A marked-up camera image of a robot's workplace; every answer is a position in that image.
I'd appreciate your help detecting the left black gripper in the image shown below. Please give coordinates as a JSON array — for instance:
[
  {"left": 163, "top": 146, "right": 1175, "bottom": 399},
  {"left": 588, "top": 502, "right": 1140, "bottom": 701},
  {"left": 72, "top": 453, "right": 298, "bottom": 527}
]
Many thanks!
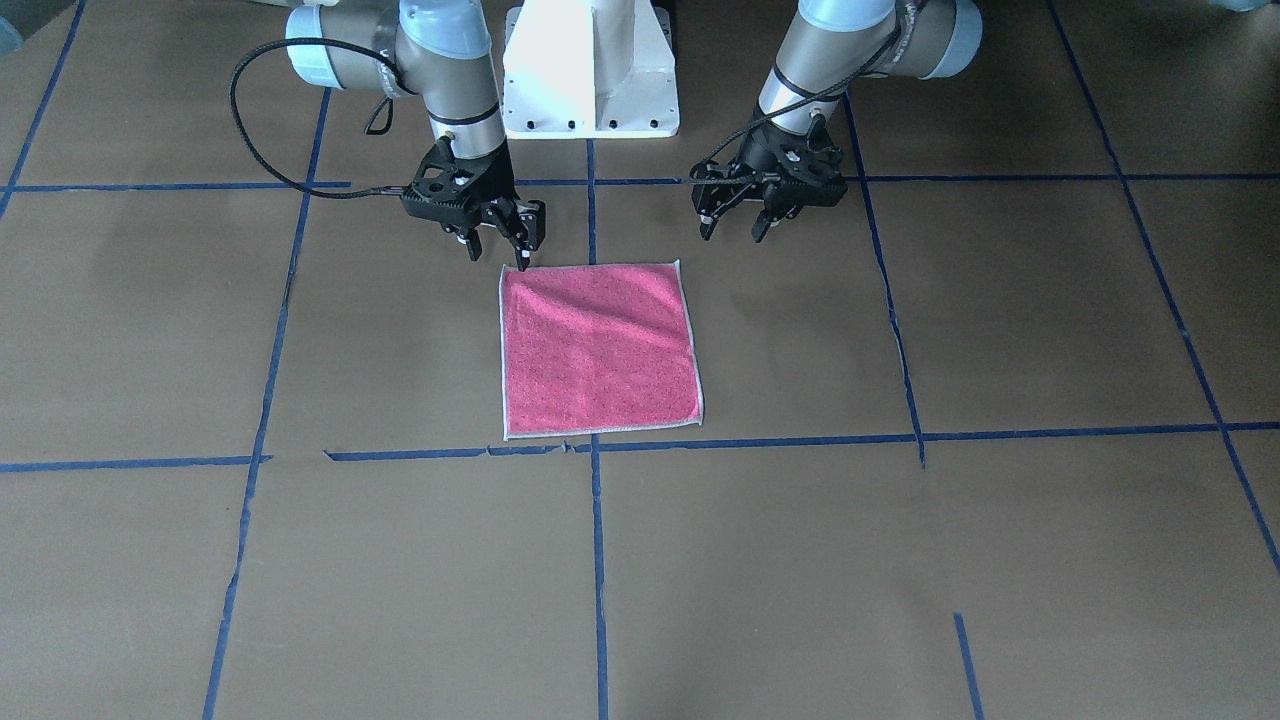
[{"left": 690, "top": 111, "right": 849, "bottom": 243}]

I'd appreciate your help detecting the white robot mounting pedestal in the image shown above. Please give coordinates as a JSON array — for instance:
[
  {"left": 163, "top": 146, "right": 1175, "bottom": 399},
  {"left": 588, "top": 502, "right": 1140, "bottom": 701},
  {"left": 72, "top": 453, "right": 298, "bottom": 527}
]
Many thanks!
[{"left": 502, "top": 1, "right": 681, "bottom": 140}]

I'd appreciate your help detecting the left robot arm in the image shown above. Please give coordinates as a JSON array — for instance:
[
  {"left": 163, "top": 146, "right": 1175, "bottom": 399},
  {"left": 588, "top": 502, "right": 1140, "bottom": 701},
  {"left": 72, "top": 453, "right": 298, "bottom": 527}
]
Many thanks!
[{"left": 689, "top": 1, "right": 984, "bottom": 242}]

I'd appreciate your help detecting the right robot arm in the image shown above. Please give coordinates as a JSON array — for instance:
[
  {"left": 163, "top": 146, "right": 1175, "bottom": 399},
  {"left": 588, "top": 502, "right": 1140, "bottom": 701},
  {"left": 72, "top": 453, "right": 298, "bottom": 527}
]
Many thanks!
[{"left": 285, "top": 1, "right": 545, "bottom": 270}]

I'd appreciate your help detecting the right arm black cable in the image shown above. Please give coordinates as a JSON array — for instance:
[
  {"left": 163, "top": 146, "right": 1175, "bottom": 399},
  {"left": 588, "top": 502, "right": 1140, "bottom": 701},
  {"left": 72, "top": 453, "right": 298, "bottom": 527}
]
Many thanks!
[{"left": 229, "top": 38, "right": 421, "bottom": 201}]

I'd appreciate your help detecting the pink towel white edge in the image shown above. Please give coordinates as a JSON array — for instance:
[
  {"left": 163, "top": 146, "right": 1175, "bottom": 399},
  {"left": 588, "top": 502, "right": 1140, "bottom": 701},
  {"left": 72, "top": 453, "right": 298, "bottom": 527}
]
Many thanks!
[{"left": 498, "top": 261, "right": 705, "bottom": 439}]

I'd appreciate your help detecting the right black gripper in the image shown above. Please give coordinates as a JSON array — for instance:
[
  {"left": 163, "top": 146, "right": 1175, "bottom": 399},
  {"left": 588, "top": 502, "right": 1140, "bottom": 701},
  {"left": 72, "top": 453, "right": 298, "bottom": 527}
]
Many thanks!
[{"left": 401, "top": 138, "right": 547, "bottom": 272}]

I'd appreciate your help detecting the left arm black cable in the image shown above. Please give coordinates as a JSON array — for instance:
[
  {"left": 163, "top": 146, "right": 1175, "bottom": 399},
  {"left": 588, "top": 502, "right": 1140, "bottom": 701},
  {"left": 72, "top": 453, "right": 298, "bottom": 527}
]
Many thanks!
[{"left": 690, "top": 20, "right": 906, "bottom": 186}]

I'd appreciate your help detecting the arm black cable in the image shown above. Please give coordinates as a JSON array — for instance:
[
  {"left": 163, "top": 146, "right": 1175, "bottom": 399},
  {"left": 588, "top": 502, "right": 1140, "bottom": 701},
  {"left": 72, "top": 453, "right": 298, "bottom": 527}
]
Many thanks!
[
  {"left": 229, "top": 38, "right": 421, "bottom": 201},
  {"left": 690, "top": 20, "right": 906, "bottom": 186}
]

